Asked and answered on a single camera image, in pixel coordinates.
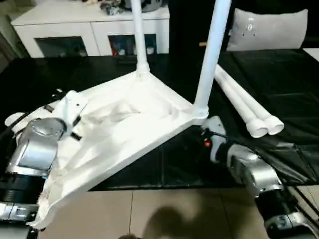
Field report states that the white glass-door cabinet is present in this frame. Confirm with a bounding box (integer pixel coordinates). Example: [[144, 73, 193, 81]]
[[10, 4, 171, 59]]

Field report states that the white plastic table top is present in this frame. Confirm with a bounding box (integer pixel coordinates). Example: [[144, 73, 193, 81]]
[[4, 71, 209, 229]]

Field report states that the white plastic table leg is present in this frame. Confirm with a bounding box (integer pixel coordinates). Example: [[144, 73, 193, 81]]
[[129, 0, 151, 76], [214, 66, 269, 139], [192, 0, 233, 124], [218, 65, 285, 136]]

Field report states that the grey helmet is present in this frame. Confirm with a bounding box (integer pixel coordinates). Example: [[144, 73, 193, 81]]
[[124, 0, 168, 12]]

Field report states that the black work mat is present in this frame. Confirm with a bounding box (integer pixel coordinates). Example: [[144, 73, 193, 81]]
[[0, 48, 319, 192]]

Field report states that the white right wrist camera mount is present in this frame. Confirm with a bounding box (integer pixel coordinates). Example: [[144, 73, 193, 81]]
[[201, 116, 228, 164]]

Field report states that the black clutter pile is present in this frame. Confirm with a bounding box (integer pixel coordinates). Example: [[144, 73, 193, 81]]
[[99, 1, 122, 15]]

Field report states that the grey cushion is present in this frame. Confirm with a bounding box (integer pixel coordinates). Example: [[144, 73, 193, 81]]
[[226, 7, 309, 52]]

